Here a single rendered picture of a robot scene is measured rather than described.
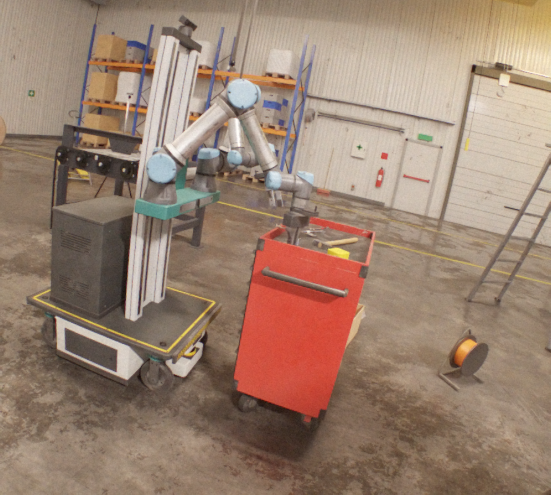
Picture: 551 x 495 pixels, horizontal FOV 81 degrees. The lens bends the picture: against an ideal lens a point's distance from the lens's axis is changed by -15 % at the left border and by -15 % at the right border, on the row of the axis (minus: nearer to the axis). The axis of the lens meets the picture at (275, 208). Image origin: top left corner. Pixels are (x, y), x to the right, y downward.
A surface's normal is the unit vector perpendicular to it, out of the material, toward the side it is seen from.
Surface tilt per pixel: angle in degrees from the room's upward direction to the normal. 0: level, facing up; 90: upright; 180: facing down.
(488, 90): 90
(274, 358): 90
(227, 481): 0
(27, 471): 0
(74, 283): 90
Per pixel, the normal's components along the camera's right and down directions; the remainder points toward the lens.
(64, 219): -0.21, 0.14
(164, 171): 0.11, 0.30
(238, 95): 0.30, 0.13
